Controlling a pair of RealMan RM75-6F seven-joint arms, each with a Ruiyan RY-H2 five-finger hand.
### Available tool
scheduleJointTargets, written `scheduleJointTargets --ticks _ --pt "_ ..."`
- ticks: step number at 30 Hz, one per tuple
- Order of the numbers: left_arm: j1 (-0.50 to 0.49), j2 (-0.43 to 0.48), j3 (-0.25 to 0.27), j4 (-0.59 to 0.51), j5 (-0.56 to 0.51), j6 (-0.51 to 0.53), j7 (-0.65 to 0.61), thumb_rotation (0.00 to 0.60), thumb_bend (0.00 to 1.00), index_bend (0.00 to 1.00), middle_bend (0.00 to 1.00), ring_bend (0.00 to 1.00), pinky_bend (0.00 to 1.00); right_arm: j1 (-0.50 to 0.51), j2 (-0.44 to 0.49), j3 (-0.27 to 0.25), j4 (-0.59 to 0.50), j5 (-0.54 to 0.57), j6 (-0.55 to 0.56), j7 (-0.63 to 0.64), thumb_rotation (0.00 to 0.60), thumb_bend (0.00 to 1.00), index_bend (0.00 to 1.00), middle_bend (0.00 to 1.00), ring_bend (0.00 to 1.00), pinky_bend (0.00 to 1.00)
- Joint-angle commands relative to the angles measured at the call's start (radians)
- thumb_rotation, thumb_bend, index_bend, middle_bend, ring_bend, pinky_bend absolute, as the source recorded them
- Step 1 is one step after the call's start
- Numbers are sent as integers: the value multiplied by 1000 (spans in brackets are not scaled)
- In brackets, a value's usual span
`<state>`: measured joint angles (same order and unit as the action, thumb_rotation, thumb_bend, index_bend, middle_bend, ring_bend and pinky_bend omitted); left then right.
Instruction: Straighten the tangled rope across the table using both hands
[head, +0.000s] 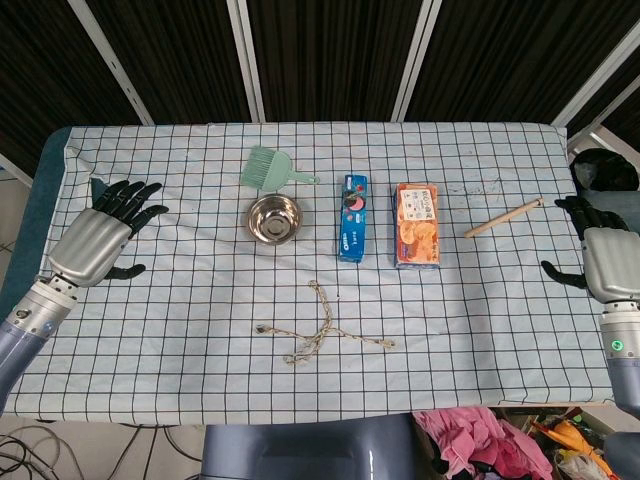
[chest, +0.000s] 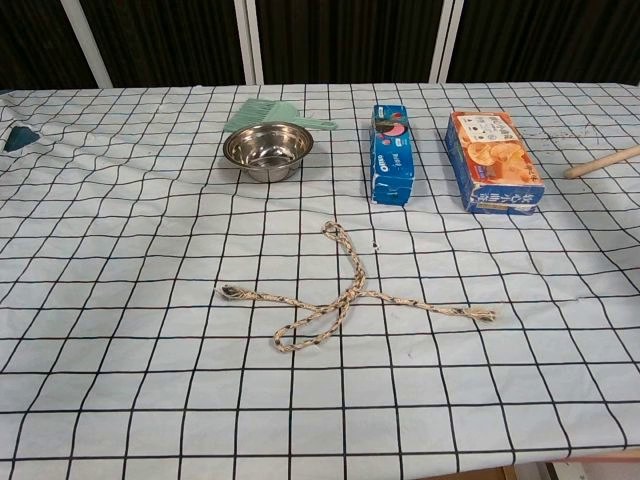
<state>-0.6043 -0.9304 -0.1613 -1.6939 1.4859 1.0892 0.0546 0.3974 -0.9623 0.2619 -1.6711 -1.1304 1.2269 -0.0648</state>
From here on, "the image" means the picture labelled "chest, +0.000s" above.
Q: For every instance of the stainless steel bowl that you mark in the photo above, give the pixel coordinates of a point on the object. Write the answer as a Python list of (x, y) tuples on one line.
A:
[(270, 150)]

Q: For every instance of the blue Oreo cookie box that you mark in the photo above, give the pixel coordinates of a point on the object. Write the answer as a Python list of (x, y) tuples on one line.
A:
[(392, 165)]

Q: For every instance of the orange and blue cracker box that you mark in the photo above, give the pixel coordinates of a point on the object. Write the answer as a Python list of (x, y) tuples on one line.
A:
[(495, 160)]

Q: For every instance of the white black-grid tablecloth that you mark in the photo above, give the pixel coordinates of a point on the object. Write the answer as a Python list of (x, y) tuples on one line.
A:
[(150, 350)]

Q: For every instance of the wooden stick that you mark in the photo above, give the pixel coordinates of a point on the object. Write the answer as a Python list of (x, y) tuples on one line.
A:
[(600, 162)]

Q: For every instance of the white frame post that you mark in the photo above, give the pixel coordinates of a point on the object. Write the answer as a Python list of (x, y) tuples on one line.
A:
[(446, 40), (248, 40), (87, 45)]

